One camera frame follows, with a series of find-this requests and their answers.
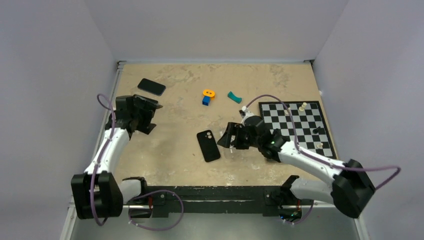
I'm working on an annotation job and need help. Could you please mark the teal curved toy block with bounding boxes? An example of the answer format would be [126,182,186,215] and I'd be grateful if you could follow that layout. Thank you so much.
[227,91,243,104]

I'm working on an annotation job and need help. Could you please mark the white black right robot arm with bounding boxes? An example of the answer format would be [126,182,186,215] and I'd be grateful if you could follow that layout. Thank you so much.
[217,116,376,219]

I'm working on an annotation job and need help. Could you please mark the blue phone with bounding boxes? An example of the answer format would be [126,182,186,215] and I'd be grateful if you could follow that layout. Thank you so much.
[137,78,166,96]

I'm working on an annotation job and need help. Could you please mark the black phone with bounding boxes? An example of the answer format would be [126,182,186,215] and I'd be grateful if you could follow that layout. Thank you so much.
[196,130,221,163]

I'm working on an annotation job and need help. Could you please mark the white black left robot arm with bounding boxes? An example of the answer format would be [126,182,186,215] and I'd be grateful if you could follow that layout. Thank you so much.
[71,94,162,226]

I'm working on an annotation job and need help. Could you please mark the white chess piece tall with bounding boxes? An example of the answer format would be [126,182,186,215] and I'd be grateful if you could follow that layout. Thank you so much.
[298,102,308,112]

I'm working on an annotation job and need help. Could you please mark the black front mounting bar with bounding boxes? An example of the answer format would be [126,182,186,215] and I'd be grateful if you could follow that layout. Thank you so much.
[130,185,312,218]

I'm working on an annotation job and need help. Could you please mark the black white chessboard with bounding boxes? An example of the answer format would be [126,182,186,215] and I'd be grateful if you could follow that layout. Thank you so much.
[258,101,337,159]

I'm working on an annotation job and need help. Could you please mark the black chess piece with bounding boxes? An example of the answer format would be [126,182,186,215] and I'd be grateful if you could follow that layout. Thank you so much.
[312,126,322,134]

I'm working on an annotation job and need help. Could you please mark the blue toy block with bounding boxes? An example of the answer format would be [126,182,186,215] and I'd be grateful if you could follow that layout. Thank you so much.
[202,96,211,106]

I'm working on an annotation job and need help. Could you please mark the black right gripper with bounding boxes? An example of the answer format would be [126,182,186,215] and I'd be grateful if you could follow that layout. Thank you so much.
[217,121,261,150]

